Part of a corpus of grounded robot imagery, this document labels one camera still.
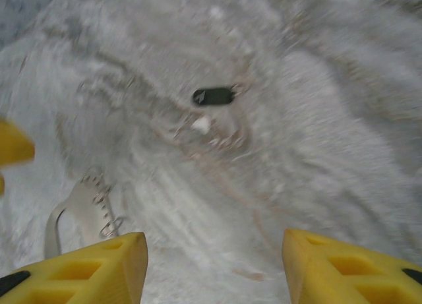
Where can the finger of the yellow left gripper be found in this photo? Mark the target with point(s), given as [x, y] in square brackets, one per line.
[13, 145]
[1, 185]

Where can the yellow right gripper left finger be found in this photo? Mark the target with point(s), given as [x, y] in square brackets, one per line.
[82, 277]

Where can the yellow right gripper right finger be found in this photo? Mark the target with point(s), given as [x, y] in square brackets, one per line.
[346, 277]

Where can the clear plastic object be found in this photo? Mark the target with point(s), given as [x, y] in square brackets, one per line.
[79, 201]

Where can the black key tag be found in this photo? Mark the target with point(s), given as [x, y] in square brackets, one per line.
[214, 96]

